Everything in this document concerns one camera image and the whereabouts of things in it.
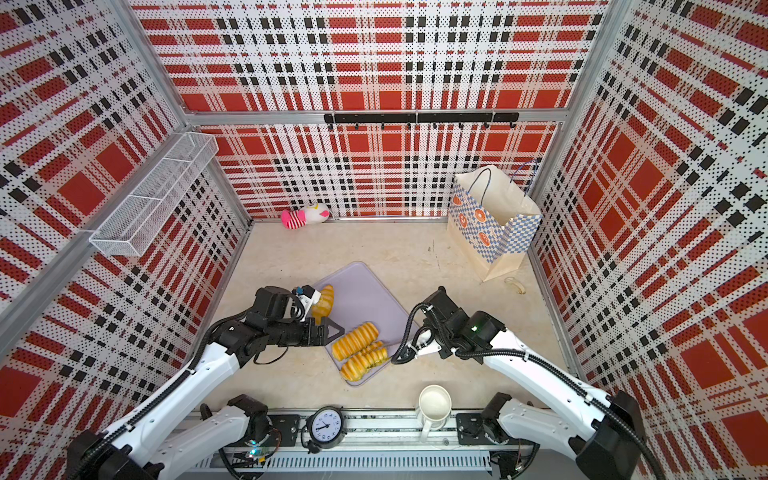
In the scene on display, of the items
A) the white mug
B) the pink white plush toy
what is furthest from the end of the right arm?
the pink white plush toy

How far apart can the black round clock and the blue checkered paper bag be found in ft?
2.05

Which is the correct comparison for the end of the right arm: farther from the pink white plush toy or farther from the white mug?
the pink white plush toy

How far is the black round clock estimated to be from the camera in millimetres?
718

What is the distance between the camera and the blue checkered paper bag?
879 mm
